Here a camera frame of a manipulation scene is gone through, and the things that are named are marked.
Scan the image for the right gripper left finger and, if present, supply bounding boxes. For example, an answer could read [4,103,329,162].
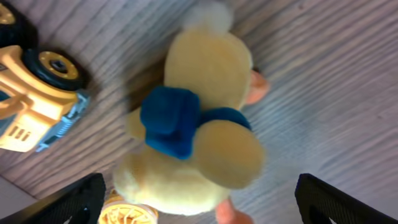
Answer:
[1,173,106,224]

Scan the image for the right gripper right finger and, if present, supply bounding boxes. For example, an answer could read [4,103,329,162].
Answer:
[295,174,397,224]

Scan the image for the round gold coin toy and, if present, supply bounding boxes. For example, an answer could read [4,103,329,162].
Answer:
[97,189,159,224]

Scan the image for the yellow blue toy truck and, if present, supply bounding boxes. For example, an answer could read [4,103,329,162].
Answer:
[1,1,90,152]

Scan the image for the yellow plush duck blue scarf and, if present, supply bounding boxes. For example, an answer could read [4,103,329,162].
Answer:
[113,1,270,223]

